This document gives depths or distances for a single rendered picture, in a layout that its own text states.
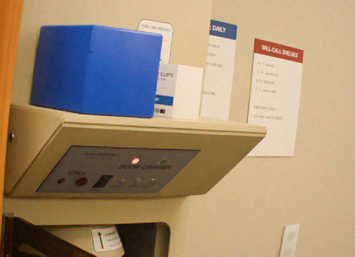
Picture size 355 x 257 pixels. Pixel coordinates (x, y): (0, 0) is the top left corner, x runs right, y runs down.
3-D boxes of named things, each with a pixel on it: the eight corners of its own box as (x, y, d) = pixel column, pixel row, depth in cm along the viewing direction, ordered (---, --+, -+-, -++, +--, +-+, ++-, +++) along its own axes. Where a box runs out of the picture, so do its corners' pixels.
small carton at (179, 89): (136, 113, 90) (142, 61, 90) (163, 115, 94) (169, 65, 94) (172, 118, 87) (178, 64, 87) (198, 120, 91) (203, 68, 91)
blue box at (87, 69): (29, 105, 82) (39, 25, 82) (94, 109, 89) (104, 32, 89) (82, 114, 75) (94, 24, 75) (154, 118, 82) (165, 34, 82)
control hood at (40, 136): (-5, 191, 81) (2, 103, 80) (193, 191, 104) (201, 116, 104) (54, 215, 73) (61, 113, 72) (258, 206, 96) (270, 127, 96)
